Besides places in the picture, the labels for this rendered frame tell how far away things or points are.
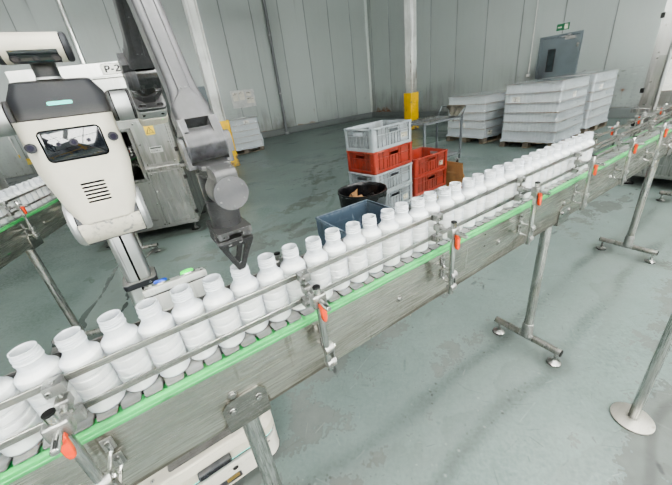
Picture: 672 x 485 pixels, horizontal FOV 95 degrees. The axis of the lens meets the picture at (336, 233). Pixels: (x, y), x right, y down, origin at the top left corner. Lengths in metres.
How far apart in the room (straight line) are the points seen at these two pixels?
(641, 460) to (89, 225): 2.21
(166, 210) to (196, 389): 3.81
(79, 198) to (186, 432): 0.74
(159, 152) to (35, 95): 3.09
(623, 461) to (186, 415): 1.67
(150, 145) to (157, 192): 0.56
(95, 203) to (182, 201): 3.22
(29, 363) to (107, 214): 0.59
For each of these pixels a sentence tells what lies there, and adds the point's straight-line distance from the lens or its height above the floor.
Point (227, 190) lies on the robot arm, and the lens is 0.53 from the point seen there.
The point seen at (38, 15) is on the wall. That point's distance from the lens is 12.91.
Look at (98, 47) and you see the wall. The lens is 12.75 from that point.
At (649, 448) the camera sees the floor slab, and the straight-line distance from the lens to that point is 2.01.
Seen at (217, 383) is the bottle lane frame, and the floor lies 0.95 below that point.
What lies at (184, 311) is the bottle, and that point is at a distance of 0.68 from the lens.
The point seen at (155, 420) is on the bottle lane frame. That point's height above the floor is 0.95.
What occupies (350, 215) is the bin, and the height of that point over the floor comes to 0.90.
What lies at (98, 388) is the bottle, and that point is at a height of 1.06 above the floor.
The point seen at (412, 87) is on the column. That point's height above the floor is 1.24.
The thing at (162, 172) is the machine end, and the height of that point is 0.81.
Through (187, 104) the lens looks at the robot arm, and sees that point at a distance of 0.61.
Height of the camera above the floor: 1.48
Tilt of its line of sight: 25 degrees down
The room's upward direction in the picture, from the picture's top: 7 degrees counter-clockwise
